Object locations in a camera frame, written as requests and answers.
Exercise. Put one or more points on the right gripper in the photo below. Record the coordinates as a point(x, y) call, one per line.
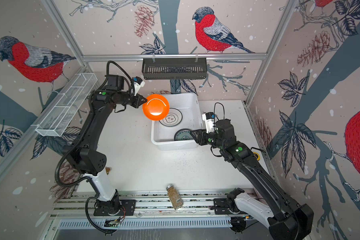
point(202, 136)

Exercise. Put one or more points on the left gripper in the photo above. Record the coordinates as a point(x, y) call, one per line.
point(139, 100)

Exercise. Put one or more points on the teal patterned plate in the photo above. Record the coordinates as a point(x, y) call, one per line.
point(183, 135)

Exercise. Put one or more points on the orange plate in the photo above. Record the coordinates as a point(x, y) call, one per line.
point(156, 108)

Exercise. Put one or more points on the white plate green rim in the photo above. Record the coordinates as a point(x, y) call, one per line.
point(173, 118)

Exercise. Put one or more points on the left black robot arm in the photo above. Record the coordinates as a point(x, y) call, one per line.
point(82, 154)

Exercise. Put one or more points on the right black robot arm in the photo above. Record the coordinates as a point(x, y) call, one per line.
point(282, 215)

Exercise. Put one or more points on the white plastic bin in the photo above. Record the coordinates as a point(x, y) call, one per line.
point(163, 137)

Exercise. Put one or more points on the yellow tape measure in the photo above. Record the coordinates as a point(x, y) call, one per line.
point(257, 156)

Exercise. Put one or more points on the glass spice jar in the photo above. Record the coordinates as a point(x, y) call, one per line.
point(174, 196)

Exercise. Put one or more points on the small circuit board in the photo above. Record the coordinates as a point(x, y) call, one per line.
point(112, 223)

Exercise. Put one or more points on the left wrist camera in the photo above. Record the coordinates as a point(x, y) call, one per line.
point(138, 84)

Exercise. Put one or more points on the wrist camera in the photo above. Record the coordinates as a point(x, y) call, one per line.
point(138, 84)
point(209, 119)

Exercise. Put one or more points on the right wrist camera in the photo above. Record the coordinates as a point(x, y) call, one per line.
point(209, 119)

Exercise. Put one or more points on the black hanging wall basket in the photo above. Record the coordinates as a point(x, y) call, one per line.
point(175, 69)

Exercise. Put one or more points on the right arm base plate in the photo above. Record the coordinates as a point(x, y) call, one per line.
point(225, 206)

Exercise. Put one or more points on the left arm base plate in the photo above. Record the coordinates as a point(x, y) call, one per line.
point(112, 208)

